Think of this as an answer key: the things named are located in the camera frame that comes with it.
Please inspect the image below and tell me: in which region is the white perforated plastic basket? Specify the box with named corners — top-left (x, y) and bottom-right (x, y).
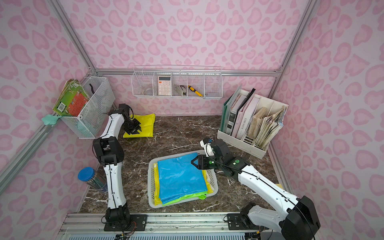
top-left (146, 149), bottom-right (219, 209)

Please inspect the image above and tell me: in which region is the green raincoat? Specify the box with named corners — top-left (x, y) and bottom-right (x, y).
top-left (161, 191), bottom-right (208, 206)

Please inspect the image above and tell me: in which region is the blue raincoat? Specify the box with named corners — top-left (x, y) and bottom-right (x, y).
top-left (157, 153), bottom-right (208, 206)

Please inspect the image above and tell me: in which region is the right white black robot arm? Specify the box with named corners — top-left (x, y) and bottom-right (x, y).
top-left (191, 138), bottom-right (321, 240)

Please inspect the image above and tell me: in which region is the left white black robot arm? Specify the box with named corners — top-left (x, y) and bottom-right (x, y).
top-left (93, 104), bottom-right (141, 231)

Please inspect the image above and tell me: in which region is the lime yellow folded raincoat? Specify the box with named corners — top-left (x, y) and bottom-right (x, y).
top-left (123, 114), bottom-right (156, 138)

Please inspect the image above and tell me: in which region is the stack of beige papers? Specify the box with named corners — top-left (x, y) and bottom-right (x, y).
top-left (247, 106), bottom-right (287, 151)

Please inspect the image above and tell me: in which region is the green file folder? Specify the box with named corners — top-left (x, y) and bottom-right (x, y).
top-left (220, 86), bottom-right (242, 133)

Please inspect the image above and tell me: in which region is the pink white calculator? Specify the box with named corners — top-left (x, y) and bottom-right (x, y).
top-left (158, 76), bottom-right (172, 96)

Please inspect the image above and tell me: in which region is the grey stapler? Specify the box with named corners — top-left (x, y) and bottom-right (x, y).
top-left (174, 85), bottom-right (187, 97)

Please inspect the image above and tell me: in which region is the white desktop file organizer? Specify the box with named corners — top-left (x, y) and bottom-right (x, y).
top-left (217, 88), bottom-right (288, 159)

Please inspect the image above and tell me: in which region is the green red booklet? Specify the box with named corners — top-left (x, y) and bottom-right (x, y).
top-left (53, 79), bottom-right (90, 117)

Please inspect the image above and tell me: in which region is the blue lidded jar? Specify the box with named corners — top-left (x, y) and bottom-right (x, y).
top-left (78, 167), bottom-right (108, 194)

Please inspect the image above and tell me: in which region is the yellow black utility knife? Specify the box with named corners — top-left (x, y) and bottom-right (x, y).
top-left (188, 86), bottom-right (203, 97)

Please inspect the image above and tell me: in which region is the white mesh wall basket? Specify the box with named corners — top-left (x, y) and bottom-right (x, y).
top-left (61, 77), bottom-right (115, 139)

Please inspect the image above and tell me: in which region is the white wire wall shelf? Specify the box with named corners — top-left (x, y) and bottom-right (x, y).
top-left (131, 66), bottom-right (224, 99)

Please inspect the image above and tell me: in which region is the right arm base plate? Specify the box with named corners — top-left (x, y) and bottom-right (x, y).
top-left (223, 213), bottom-right (268, 231)

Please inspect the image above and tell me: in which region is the mint green wall hook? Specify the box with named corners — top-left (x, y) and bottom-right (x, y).
top-left (42, 114), bottom-right (62, 126)

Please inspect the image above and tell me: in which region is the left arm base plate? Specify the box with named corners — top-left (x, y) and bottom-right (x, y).
top-left (104, 215), bottom-right (148, 232)

